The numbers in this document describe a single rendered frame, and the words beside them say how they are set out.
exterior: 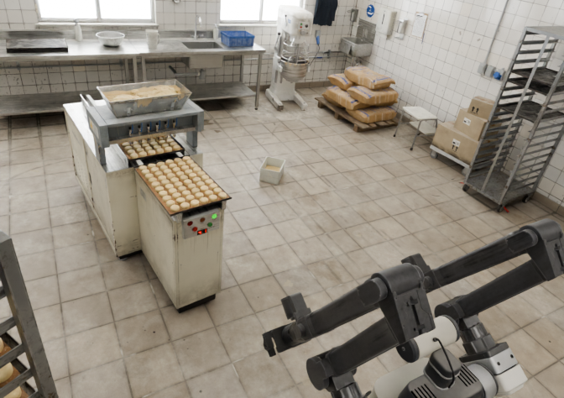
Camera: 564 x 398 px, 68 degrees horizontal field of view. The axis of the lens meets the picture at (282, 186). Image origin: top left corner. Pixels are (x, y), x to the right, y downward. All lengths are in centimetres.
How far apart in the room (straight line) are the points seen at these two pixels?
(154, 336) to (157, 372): 27
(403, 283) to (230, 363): 218
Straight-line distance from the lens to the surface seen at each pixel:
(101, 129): 291
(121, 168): 308
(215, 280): 304
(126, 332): 309
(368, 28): 739
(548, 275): 113
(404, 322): 80
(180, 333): 304
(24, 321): 108
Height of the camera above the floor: 237
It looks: 32 degrees down
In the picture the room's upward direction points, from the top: 7 degrees clockwise
